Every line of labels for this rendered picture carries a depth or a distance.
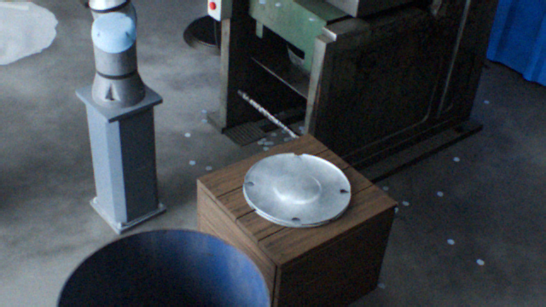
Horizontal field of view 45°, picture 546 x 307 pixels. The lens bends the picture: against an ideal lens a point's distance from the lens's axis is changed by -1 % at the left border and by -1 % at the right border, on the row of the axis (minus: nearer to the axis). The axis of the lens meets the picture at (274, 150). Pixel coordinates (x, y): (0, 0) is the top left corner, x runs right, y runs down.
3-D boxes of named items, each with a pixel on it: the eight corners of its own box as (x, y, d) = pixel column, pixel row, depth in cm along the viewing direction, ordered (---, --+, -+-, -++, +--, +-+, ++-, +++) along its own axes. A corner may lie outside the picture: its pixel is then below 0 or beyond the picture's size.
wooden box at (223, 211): (271, 351, 180) (281, 264, 159) (196, 264, 203) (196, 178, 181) (376, 288, 200) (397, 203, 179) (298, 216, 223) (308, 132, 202)
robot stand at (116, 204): (119, 235, 210) (107, 119, 183) (90, 204, 221) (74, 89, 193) (167, 211, 221) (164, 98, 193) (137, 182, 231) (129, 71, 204)
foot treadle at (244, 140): (239, 158, 228) (239, 145, 225) (223, 142, 234) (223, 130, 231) (363, 107, 259) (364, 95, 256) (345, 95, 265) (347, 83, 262)
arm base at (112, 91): (109, 114, 185) (107, 84, 179) (83, 90, 193) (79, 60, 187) (155, 97, 193) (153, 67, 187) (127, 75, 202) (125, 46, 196)
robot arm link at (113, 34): (94, 76, 182) (89, 31, 173) (95, 52, 192) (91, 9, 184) (138, 75, 184) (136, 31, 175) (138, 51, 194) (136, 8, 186)
